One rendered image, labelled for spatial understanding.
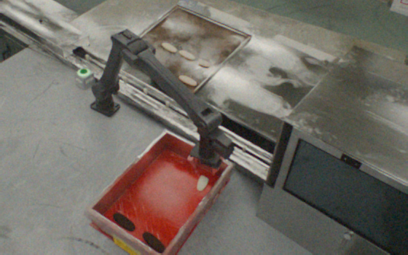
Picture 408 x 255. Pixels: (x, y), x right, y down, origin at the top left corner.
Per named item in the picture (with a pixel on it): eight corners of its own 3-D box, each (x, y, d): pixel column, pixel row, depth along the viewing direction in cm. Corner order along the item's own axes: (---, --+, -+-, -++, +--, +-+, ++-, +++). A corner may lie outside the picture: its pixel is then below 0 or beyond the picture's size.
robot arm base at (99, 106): (89, 108, 188) (109, 117, 183) (87, 94, 182) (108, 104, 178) (101, 97, 193) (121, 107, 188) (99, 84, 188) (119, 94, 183)
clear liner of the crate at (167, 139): (84, 225, 141) (81, 209, 134) (165, 142, 171) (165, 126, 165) (162, 280, 127) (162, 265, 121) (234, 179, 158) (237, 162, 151)
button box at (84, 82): (75, 89, 202) (72, 72, 195) (87, 82, 207) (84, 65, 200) (86, 97, 199) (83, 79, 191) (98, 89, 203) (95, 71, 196)
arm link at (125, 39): (130, 18, 148) (108, 28, 143) (153, 45, 146) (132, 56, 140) (108, 81, 185) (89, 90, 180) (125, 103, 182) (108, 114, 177)
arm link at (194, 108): (142, 46, 151) (119, 57, 146) (144, 35, 147) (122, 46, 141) (222, 124, 138) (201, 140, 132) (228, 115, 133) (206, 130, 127)
